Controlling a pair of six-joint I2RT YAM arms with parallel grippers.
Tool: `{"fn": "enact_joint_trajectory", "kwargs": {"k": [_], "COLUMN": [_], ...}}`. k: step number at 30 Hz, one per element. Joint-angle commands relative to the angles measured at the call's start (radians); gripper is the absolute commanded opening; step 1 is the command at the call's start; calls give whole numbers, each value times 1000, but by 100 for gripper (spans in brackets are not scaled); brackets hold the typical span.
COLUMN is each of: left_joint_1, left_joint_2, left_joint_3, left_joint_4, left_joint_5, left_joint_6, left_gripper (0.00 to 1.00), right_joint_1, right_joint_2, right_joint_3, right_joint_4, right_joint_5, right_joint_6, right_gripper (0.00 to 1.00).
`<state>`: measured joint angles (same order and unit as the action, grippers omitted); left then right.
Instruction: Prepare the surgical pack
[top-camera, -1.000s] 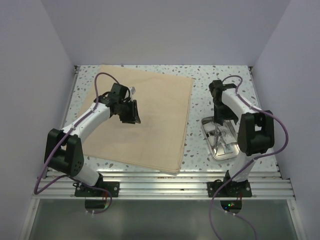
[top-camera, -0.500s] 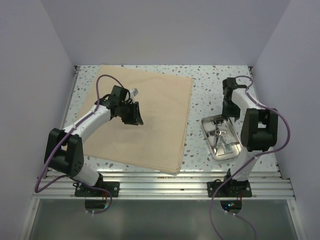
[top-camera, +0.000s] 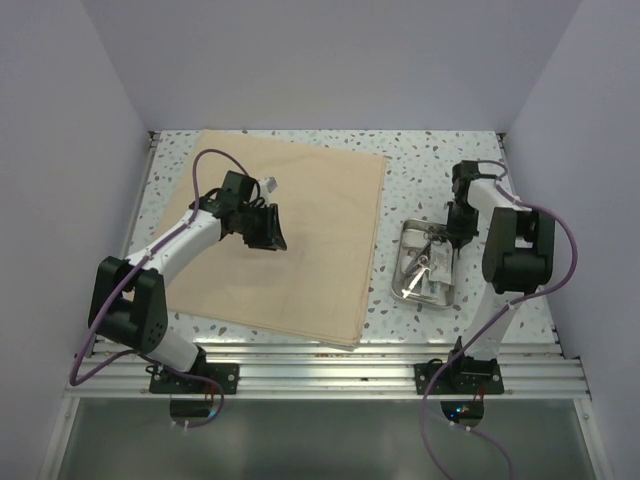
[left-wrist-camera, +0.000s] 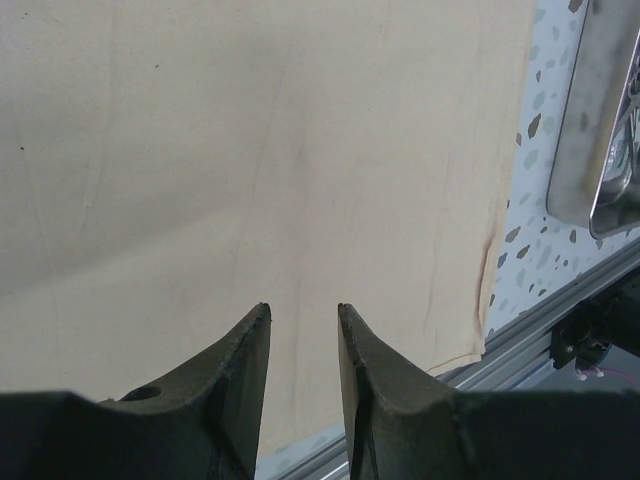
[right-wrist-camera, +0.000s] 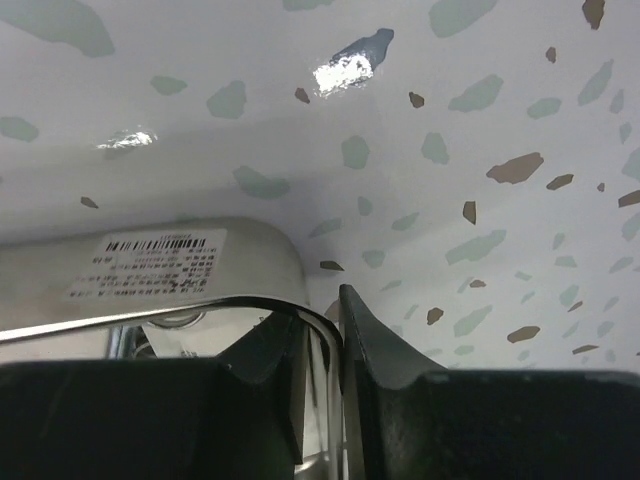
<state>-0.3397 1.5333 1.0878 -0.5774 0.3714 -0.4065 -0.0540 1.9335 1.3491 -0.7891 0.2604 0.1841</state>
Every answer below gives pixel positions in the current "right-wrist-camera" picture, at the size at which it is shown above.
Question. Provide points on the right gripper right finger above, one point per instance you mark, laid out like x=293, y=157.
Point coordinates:
x=407, y=417

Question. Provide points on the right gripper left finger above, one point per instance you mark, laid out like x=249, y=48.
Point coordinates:
x=238, y=415

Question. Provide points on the stainless steel tray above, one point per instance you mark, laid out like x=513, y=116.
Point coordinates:
x=177, y=290

